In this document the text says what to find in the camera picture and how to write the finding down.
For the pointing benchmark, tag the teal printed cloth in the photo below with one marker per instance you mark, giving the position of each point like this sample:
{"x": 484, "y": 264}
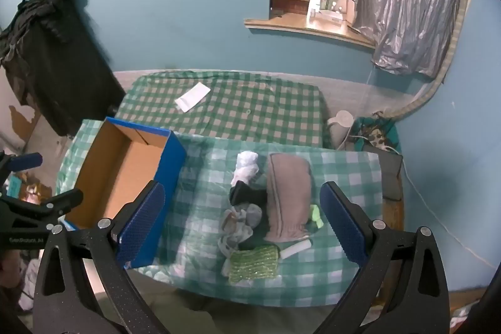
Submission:
{"x": 373, "y": 132}

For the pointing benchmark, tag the green checkered tablecloth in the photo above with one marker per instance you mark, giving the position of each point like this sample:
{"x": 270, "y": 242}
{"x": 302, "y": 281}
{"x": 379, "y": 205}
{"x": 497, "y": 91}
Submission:
{"x": 203, "y": 177}

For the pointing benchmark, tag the neon green sock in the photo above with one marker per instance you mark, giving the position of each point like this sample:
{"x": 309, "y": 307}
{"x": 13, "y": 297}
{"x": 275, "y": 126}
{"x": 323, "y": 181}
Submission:
{"x": 316, "y": 216}

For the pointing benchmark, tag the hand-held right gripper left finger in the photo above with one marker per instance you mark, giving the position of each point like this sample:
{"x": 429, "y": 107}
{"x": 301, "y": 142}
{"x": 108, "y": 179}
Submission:
{"x": 143, "y": 224}

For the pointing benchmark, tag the green sponge pad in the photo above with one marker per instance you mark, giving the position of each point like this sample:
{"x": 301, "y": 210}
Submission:
{"x": 254, "y": 262}

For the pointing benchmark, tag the plastic wrapper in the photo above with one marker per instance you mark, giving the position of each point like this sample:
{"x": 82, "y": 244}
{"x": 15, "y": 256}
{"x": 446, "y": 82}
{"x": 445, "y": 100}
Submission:
{"x": 231, "y": 240}

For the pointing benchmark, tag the white paper sheet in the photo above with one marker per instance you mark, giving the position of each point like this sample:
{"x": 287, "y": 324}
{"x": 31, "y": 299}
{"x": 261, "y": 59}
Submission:
{"x": 191, "y": 96}

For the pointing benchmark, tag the white handheld fan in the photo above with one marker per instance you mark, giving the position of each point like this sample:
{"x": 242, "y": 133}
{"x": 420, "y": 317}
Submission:
{"x": 339, "y": 122}

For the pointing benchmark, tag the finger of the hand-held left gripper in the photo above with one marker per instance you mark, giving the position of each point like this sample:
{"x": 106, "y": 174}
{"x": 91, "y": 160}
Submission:
{"x": 54, "y": 201}
{"x": 25, "y": 161}

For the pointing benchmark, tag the wooden window sill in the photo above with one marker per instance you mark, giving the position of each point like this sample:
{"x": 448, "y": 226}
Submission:
{"x": 313, "y": 28}

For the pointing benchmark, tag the black hanging garment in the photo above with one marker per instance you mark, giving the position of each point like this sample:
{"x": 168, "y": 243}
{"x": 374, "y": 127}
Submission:
{"x": 54, "y": 56}

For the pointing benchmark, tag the white tube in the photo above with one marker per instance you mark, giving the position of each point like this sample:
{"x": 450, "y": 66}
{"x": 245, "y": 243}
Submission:
{"x": 295, "y": 249}

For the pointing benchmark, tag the black sock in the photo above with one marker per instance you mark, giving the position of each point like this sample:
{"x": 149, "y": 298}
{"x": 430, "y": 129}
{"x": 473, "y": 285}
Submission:
{"x": 246, "y": 195}

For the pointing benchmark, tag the white sock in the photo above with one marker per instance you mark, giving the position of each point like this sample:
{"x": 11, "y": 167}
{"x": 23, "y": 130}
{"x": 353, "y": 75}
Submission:
{"x": 246, "y": 165}

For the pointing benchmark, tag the cardboard box blue tape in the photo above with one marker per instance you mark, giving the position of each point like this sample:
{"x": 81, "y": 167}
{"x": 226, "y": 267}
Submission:
{"x": 117, "y": 177}

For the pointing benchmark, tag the green checkered bedsheet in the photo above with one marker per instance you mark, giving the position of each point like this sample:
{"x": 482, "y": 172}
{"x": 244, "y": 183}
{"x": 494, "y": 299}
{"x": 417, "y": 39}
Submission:
{"x": 266, "y": 107}

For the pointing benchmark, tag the grey sock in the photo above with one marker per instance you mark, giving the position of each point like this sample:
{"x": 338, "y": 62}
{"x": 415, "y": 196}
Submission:
{"x": 252, "y": 216}

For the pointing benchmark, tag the black flat case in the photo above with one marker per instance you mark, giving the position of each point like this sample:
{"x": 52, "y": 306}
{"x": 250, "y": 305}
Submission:
{"x": 391, "y": 173}

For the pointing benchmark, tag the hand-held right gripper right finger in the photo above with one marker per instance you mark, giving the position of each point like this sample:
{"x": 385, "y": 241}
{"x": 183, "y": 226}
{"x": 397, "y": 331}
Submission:
{"x": 344, "y": 224}

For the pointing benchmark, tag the grey fleece mitten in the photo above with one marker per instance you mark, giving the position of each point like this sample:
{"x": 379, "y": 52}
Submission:
{"x": 287, "y": 197}

